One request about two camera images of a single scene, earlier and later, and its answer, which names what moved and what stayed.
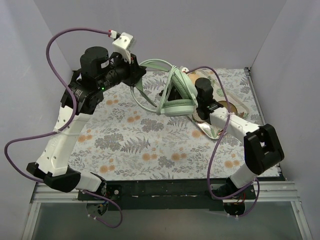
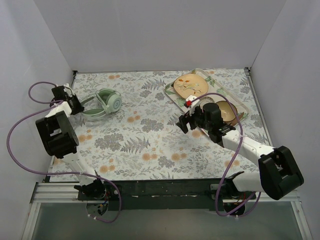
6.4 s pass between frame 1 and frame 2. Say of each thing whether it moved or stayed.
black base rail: stayed
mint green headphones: moved
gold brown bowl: stayed
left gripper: moved
